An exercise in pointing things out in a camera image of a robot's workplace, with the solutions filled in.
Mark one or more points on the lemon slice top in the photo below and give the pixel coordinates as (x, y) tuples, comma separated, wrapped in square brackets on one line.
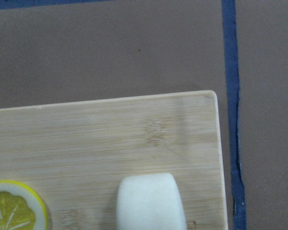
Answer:
[(21, 208)]

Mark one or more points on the bamboo cutting board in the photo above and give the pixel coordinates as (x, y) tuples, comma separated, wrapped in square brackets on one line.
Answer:
[(74, 155)]

